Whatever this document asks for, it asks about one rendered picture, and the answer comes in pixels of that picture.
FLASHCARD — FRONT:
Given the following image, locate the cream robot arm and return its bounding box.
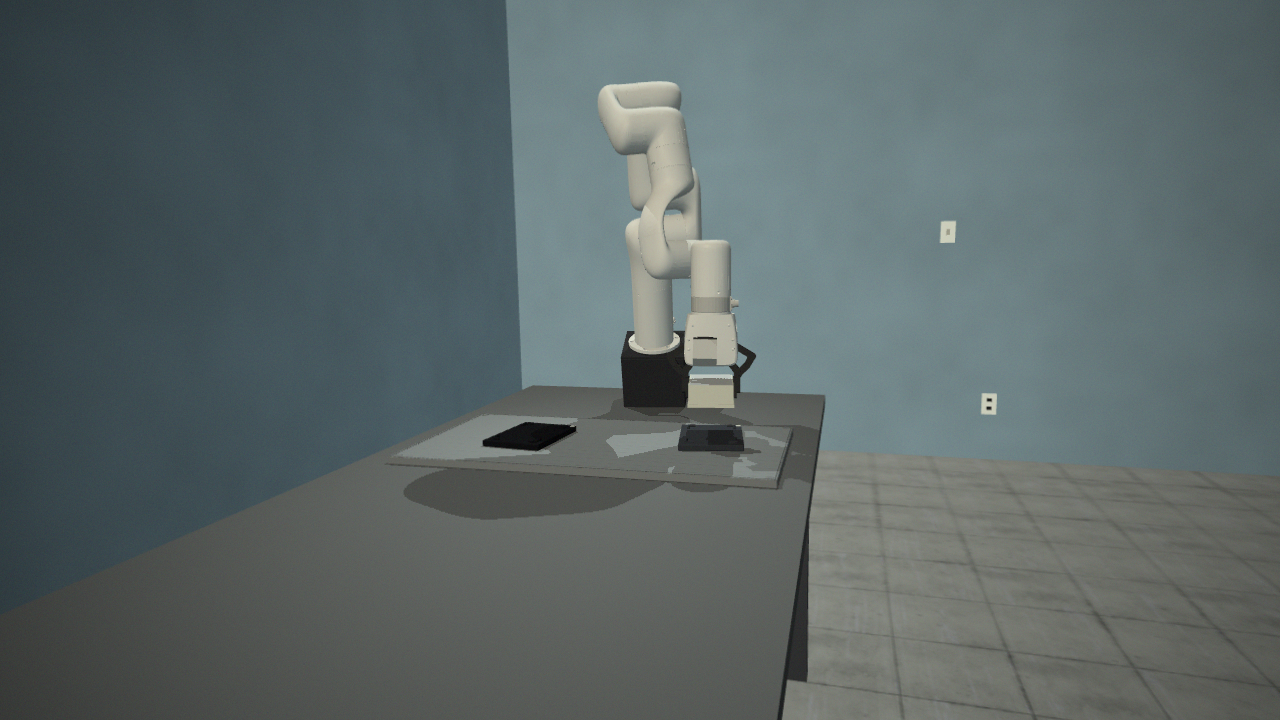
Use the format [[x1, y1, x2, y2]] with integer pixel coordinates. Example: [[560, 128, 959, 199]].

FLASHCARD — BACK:
[[598, 82, 739, 354]]

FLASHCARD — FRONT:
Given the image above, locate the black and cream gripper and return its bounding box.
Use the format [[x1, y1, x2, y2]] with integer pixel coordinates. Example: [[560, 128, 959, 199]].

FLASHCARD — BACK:
[[666, 311, 756, 398]]

